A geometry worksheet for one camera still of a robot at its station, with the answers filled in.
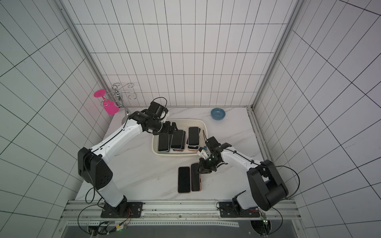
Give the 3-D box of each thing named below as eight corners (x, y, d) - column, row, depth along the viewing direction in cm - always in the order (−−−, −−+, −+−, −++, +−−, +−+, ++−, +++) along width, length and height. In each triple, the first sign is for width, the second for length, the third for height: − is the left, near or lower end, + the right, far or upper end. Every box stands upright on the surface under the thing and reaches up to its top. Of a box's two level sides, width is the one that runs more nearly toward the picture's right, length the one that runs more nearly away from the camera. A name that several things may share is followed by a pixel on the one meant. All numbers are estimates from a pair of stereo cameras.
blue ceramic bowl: (211, 120, 113) (212, 117, 110) (210, 110, 119) (211, 107, 117) (225, 120, 113) (226, 117, 110) (223, 110, 119) (224, 107, 117)
